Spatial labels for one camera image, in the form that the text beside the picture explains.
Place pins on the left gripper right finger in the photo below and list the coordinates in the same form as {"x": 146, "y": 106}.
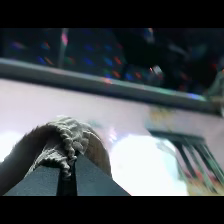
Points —
{"x": 95, "y": 181}

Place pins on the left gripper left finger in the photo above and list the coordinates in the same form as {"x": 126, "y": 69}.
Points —
{"x": 36, "y": 181}

